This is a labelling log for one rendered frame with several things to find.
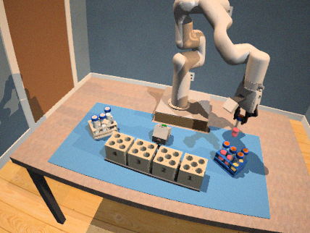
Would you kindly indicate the light blue bench mat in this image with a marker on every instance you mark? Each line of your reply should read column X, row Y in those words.
column 245, row 193

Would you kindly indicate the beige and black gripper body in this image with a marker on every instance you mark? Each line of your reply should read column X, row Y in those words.
column 253, row 98

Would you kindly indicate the clear conical tube with red liquid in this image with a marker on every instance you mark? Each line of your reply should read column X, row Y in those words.
column 224, row 149

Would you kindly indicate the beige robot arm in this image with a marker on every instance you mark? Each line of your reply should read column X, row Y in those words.
column 215, row 11

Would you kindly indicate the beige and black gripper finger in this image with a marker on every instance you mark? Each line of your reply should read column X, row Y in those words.
column 237, row 111
column 247, row 115

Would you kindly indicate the blue tube rack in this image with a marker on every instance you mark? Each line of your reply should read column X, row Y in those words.
column 226, row 167

